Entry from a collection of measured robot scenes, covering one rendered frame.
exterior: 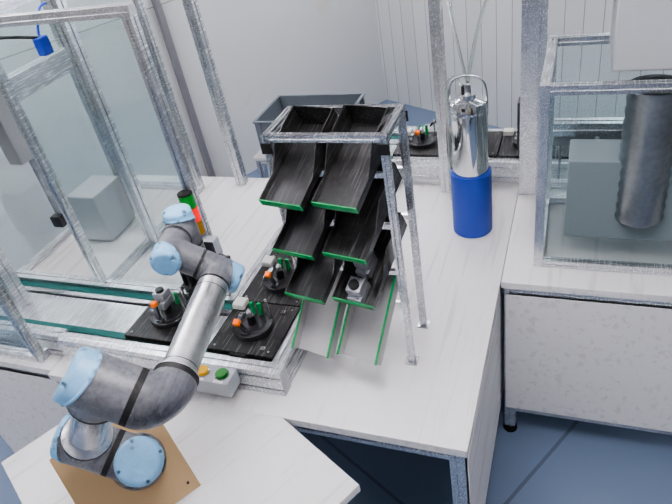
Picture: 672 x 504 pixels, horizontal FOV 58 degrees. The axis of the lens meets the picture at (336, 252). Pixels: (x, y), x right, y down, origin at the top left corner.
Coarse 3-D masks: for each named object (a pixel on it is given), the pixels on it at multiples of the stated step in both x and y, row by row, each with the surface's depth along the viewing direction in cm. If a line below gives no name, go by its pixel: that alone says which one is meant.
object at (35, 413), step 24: (72, 240) 294; (48, 264) 279; (72, 264) 276; (0, 360) 229; (24, 360) 227; (48, 360) 224; (0, 384) 241; (24, 384) 234; (48, 384) 228; (0, 408) 256; (24, 408) 248; (48, 408) 240; (0, 432) 272; (24, 432) 263
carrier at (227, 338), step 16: (240, 304) 212; (256, 304) 202; (272, 304) 212; (256, 320) 203; (272, 320) 202; (288, 320) 204; (224, 336) 202; (240, 336) 198; (256, 336) 197; (272, 336) 199; (224, 352) 197; (240, 352) 195; (256, 352) 194; (272, 352) 192
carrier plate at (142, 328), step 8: (144, 312) 220; (136, 320) 217; (144, 320) 216; (136, 328) 213; (144, 328) 213; (152, 328) 212; (176, 328) 210; (128, 336) 211; (136, 336) 210; (144, 336) 209; (152, 336) 208; (160, 336) 208; (168, 336) 207; (168, 344) 206
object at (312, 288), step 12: (324, 240) 184; (300, 264) 182; (312, 264) 182; (324, 264) 180; (336, 264) 175; (300, 276) 181; (312, 276) 179; (324, 276) 178; (336, 276) 177; (288, 288) 179; (300, 288) 179; (312, 288) 177; (324, 288) 176; (312, 300) 174; (324, 300) 173
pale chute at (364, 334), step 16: (384, 288) 181; (384, 304) 180; (352, 320) 184; (368, 320) 182; (384, 320) 175; (352, 336) 183; (368, 336) 181; (384, 336) 176; (352, 352) 183; (368, 352) 180
